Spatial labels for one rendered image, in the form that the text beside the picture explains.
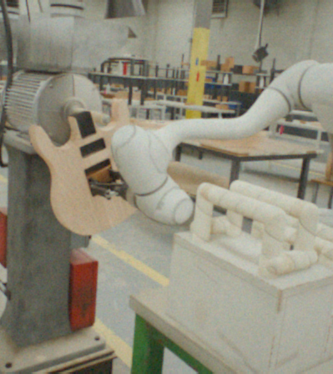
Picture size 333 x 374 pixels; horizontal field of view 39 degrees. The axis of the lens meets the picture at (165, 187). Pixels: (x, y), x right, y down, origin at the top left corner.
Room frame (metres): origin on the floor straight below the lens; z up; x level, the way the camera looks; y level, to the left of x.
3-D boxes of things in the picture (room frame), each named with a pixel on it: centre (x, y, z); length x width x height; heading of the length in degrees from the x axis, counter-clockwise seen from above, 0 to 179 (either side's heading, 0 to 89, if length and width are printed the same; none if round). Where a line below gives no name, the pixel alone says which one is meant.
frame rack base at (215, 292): (0.80, -0.16, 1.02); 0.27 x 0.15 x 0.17; 38
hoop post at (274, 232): (0.70, -0.18, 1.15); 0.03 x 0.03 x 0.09
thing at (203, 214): (0.84, -0.07, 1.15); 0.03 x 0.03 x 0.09
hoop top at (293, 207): (0.82, -0.19, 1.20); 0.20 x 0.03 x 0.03; 37
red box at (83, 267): (1.91, 0.37, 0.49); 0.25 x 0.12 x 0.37; 39
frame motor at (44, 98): (1.77, 0.45, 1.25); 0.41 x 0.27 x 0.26; 39
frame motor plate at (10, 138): (1.81, 0.50, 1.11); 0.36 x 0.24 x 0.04; 39
